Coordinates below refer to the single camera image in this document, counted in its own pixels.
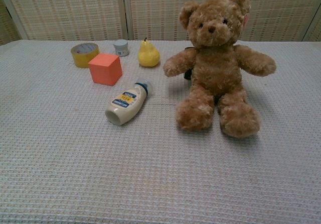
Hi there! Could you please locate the brown tin box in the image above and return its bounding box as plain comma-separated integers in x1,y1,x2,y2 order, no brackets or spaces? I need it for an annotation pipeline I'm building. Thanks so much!
184,46,194,81

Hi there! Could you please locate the woven folding screen panel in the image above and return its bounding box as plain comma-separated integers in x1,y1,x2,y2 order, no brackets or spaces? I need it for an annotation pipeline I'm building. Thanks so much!
230,0,321,42
0,0,22,46
125,0,235,41
0,0,129,41

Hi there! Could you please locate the orange foam cube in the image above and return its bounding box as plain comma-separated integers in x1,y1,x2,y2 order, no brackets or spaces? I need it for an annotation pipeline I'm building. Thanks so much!
88,53,123,87

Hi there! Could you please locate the brown plush teddy bear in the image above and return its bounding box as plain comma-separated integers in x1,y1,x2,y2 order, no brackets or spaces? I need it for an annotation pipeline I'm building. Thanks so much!
163,0,277,139

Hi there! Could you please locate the yellow packing tape roll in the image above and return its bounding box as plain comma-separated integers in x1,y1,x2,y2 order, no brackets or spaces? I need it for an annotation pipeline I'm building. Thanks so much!
70,42,100,69

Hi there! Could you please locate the cream mayonnaise squeeze bottle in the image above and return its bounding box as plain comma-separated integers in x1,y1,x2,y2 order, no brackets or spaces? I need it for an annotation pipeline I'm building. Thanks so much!
104,79,153,126

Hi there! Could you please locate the small grey lidded jar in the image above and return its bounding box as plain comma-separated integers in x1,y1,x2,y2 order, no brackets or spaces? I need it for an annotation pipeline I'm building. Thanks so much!
113,39,130,57

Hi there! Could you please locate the yellow pear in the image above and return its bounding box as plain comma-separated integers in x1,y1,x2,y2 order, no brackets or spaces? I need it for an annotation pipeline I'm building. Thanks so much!
137,37,161,68

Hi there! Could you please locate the grey waffle-weave tablecloth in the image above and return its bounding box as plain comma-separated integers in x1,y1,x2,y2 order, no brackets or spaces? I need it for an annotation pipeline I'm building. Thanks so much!
0,39,321,224

